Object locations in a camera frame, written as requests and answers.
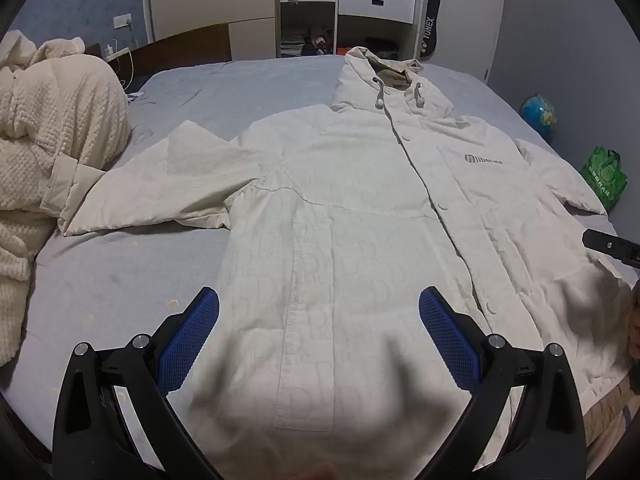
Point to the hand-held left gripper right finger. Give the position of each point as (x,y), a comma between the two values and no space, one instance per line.
(447,332)

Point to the stack of books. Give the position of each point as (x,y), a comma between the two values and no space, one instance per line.
(292,44)

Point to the black racket bag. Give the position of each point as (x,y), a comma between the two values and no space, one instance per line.
(431,17)

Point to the cream hooded jacket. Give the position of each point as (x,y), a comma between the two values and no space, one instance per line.
(360,220)

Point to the person's right hand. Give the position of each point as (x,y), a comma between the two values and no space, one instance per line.
(635,322)

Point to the blue globe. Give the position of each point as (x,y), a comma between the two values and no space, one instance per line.
(539,112)

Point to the white wall socket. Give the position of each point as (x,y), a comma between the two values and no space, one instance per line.
(121,21)

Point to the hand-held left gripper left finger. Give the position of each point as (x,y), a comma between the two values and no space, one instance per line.
(192,330)

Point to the brown wooden headboard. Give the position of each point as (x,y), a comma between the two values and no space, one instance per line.
(175,52)

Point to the cream textured blanket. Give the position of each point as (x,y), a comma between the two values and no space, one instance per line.
(55,125)

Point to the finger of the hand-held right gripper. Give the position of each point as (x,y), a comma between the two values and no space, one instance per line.
(612,247)

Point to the person's right forearm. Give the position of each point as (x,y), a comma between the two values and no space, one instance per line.
(607,420)

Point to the green shopping bag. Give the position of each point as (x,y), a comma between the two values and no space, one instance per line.
(605,177)

